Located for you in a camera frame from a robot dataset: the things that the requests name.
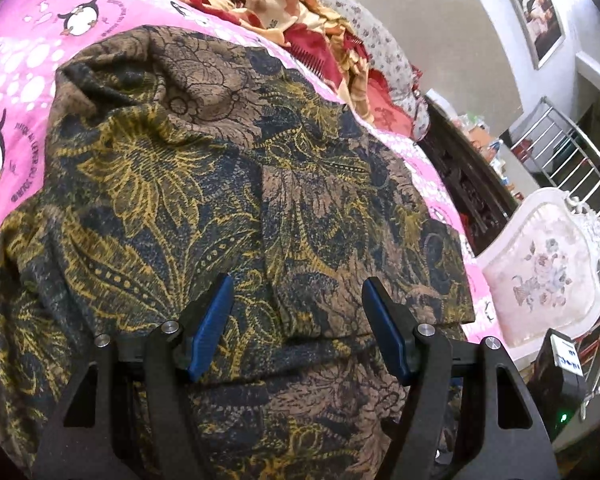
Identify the red and gold floral quilt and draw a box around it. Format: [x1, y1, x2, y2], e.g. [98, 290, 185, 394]
[167, 0, 413, 136]

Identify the metal railing rack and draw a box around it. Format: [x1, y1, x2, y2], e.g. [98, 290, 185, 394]
[510, 96, 600, 423]

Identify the brown floral patterned garment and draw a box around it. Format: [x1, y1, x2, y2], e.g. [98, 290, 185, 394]
[0, 25, 477, 480]

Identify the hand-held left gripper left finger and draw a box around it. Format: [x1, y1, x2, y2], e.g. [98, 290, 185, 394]
[32, 272, 236, 480]

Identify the red and cream crumpled blanket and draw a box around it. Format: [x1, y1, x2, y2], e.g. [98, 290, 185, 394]
[152, 0, 431, 142]

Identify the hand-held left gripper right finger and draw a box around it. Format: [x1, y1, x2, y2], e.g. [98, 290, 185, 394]
[361, 276, 561, 480]

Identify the clutter on dark cabinet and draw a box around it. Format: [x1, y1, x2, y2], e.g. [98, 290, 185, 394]
[425, 89, 523, 201]

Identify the framed wall picture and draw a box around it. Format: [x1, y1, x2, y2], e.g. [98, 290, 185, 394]
[505, 0, 567, 70]

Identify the dark wooden cabinet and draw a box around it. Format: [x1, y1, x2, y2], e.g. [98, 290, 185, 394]
[417, 95, 523, 257]

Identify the pink penguin blanket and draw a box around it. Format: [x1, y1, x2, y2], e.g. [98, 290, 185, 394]
[0, 0, 498, 356]

